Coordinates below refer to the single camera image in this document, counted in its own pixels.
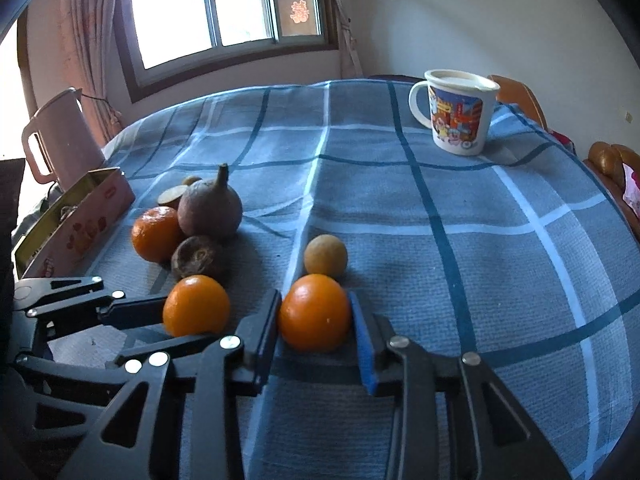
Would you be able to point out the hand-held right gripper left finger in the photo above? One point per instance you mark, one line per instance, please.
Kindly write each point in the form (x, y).
(262, 355)

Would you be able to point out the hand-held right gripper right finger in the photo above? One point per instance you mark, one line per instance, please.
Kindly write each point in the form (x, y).
(362, 350)

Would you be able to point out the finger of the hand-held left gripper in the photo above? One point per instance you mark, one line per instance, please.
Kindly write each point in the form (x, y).
(135, 310)
(170, 349)

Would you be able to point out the orange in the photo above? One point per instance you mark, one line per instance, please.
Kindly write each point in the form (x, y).
(155, 235)
(196, 305)
(314, 312)

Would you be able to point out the pink cardboard box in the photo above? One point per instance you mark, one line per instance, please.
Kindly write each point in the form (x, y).
(80, 230)

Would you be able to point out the yellow-brown round fruit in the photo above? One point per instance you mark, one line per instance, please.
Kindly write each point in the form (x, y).
(325, 256)

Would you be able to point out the purple-brown fruit with stem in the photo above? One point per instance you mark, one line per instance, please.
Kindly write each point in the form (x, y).
(210, 210)

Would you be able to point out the brown wrinkled round fruit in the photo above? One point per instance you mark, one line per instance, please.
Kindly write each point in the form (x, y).
(197, 257)

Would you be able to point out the small cut brown fruit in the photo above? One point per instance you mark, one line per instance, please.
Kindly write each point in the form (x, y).
(169, 195)

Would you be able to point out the blue plaid blanket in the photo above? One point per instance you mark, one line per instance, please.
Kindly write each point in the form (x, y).
(450, 260)

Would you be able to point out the pink electric kettle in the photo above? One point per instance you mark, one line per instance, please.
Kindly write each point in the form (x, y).
(65, 135)

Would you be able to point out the white cartoon print mug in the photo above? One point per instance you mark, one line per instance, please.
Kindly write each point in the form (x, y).
(457, 120)

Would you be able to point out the pink curtain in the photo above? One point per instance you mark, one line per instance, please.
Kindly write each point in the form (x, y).
(347, 45)
(90, 35)

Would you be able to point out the red cloth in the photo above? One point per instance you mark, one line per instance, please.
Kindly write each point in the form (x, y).
(562, 141)

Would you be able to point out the wooden chair back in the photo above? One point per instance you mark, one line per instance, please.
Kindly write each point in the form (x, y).
(520, 97)

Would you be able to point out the brown leather sofa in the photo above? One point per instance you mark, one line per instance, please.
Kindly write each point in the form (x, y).
(607, 157)

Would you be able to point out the pink cloth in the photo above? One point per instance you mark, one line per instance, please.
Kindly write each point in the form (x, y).
(632, 185)

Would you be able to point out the brown framed window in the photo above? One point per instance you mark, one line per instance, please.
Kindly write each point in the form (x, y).
(240, 5)

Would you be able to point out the red paper window decal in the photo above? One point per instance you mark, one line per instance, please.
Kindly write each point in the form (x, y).
(299, 11)

